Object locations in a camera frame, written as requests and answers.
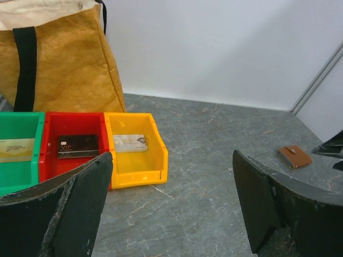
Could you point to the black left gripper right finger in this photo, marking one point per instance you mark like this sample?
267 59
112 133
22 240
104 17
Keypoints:
271 200

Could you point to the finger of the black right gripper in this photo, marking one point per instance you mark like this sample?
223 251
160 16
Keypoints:
331 148

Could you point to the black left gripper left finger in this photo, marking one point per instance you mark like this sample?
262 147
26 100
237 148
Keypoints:
60 216

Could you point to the brown leather card holder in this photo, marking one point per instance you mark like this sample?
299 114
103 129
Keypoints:
294 157

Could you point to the black VIP card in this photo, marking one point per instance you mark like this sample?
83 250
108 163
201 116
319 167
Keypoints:
76 146

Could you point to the gold card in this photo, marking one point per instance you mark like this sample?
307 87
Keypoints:
16 150

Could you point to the silver VIP card in bin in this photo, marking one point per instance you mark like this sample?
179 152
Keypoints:
128 143

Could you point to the green plastic bin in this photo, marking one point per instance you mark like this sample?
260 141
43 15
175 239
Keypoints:
21 135

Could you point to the yellow plastic bin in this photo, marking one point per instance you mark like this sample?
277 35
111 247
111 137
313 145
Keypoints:
137 168

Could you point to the red plastic bin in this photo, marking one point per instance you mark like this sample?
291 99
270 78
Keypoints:
68 123

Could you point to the tan paper tote bag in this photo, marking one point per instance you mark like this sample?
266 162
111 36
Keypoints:
55 57

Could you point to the aluminium corner post right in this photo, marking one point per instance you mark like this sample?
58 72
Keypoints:
318 79

